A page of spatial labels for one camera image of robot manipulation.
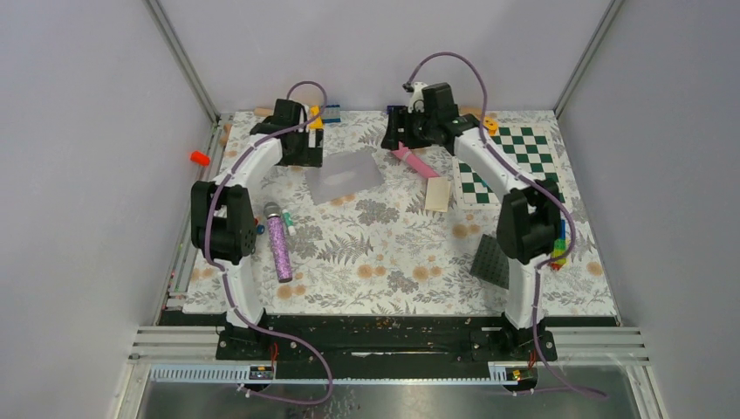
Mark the wooden block back right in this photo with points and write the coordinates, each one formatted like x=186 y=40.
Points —
x=470 y=110

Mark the red plastic cylinder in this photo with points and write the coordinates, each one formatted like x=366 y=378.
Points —
x=200 y=158

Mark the multicolour brick stack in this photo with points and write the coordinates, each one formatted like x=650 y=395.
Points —
x=560 y=248

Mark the blue red toy car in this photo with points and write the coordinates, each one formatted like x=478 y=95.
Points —
x=260 y=228

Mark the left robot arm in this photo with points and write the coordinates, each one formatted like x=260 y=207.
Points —
x=222 y=221

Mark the wooden block by rail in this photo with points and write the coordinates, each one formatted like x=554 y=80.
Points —
x=226 y=135

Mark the green white glue stick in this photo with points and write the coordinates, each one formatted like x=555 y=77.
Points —
x=289 y=224

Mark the white perforated cable tray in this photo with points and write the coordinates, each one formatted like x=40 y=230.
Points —
x=259 y=374

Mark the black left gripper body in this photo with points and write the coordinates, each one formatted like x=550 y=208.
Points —
x=303 y=155

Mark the purple glitter microphone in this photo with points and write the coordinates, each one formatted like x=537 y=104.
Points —
x=279 y=246

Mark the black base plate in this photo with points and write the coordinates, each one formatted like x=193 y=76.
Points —
x=384 y=346

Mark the pink microphone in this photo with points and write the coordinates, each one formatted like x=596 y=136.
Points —
x=416 y=163

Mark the green white chessboard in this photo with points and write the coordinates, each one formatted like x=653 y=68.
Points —
x=481 y=169

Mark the yellow triangle shape toy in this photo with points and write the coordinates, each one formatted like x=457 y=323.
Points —
x=316 y=120

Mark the grey and blue brick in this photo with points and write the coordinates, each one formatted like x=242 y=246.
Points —
x=331 y=114

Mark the orange yellow ring toy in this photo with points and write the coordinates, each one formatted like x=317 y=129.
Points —
x=491 y=125

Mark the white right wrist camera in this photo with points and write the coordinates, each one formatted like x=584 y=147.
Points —
x=416 y=100

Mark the floral patterned table mat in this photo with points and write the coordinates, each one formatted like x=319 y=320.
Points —
x=378 y=251

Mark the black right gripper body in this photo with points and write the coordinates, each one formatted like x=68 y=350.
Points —
x=417 y=127

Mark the light wooden block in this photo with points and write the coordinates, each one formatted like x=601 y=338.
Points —
x=263 y=112

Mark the dark grey studded baseplate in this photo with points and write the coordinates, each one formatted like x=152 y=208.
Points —
x=490 y=264

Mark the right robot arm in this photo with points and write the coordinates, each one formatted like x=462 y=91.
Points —
x=529 y=222

